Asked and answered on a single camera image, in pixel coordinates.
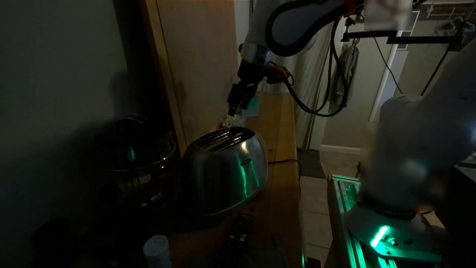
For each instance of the teal small box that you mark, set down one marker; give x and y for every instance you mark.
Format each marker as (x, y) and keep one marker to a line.
(253, 105)

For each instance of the silver two-slot toaster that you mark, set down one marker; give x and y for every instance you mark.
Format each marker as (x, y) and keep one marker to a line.
(223, 171)

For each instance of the white door frame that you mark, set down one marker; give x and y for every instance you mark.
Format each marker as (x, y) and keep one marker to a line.
(391, 74)

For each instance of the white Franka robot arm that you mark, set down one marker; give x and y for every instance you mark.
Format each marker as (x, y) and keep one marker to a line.
(421, 128)

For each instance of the crumpled clear plastic bag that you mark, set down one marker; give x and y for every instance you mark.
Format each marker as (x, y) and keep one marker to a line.
(232, 120)

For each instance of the wooden cabinet panel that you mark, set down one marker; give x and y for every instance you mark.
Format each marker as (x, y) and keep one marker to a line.
(198, 64)

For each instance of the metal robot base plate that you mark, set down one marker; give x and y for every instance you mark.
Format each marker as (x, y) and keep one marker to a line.
(396, 238)

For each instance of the black remote control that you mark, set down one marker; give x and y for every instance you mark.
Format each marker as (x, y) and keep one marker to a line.
(241, 232)

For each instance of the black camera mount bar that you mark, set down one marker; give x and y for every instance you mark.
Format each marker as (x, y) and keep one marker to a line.
(376, 37)

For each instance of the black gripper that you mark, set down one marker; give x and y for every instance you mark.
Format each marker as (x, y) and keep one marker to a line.
(244, 92)

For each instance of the beige curtain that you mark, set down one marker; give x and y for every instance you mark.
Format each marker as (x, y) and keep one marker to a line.
(312, 83)

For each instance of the black cooking pot with lid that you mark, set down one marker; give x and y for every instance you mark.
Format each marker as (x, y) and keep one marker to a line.
(135, 158)

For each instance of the pale blue plastic cup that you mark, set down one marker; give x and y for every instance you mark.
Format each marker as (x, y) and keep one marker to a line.
(156, 251)

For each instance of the aluminium frame with green light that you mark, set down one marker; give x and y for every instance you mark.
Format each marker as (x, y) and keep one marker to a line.
(344, 198)

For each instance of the grey hanging cloth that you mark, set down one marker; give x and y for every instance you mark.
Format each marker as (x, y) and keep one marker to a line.
(344, 74)

